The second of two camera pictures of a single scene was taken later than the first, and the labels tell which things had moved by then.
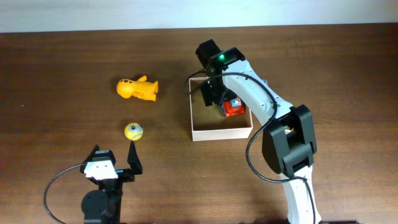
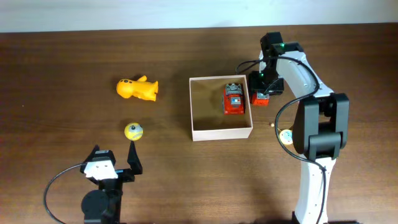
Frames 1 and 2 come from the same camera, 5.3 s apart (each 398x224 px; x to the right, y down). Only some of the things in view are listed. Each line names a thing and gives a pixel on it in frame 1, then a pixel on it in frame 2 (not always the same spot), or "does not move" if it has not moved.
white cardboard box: [208, 123] does not move
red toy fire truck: [234, 107] does not move
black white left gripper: [129, 173] does not move
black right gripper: [208, 96] → [254, 84]
